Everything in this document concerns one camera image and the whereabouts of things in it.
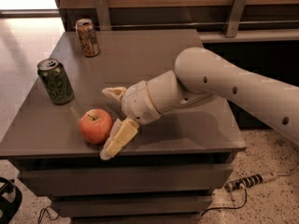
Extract black cable under cabinet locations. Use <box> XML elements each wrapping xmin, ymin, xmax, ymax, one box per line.
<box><xmin>36</xmin><ymin>205</ymin><xmax>60</xmax><ymax>224</ymax></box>

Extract green soda can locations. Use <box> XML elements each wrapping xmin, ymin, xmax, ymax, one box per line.
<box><xmin>37</xmin><ymin>58</ymin><xmax>74</xmax><ymax>105</ymax></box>

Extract white power strip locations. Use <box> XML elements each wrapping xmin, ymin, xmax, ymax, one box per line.
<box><xmin>224</xmin><ymin>172</ymin><xmax>278</xmax><ymax>192</ymax></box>

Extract black object at corner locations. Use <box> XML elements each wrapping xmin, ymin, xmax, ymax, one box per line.
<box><xmin>0</xmin><ymin>177</ymin><xmax>22</xmax><ymax>224</ymax></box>

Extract orange soda can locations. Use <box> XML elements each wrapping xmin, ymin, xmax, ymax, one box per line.
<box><xmin>75</xmin><ymin>19</ymin><xmax>100</xmax><ymax>57</ymax></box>

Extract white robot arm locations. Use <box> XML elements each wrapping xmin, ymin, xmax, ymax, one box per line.
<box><xmin>100</xmin><ymin>48</ymin><xmax>299</xmax><ymax>161</ymax></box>

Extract red apple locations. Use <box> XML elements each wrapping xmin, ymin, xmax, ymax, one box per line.
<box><xmin>79</xmin><ymin>109</ymin><xmax>113</xmax><ymax>145</ymax></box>

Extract grey drawer cabinet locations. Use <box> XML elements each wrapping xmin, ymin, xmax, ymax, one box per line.
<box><xmin>0</xmin><ymin>30</ymin><xmax>245</xmax><ymax>224</ymax></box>

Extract right metal bracket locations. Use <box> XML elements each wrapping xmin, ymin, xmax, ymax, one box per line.
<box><xmin>224</xmin><ymin>0</ymin><xmax>247</xmax><ymax>38</ymax></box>

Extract black power cable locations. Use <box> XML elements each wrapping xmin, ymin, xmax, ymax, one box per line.
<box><xmin>200</xmin><ymin>186</ymin><xmax>249</xmax><ymax>217</ymax></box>

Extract horizontal metal rail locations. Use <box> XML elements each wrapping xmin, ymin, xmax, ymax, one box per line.
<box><xmin>96</xmin><ymin>21</ymin><xmax>299</xmax><ymax>30</ymax></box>

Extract metal bracket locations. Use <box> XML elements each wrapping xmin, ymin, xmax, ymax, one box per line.
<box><xmin>94</xmin><ymin>0</ymin><xmax>112</xmax><ymax>31</ymax></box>
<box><xmin>224</xmin><ymin>0</ymin><xmax>247</xmax><ymax>38</ymax></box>

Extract left metal bracket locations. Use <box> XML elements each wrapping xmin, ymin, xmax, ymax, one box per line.
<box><xmin>94</xmin><ymin>0</ymin><xmax>112</xmax><ymax>31</ymax></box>

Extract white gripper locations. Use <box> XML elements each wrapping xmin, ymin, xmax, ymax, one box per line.
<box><xmin>100</xmin><ymin>81</ymin><xmax>161</xmax><ymax>161</ymax></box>

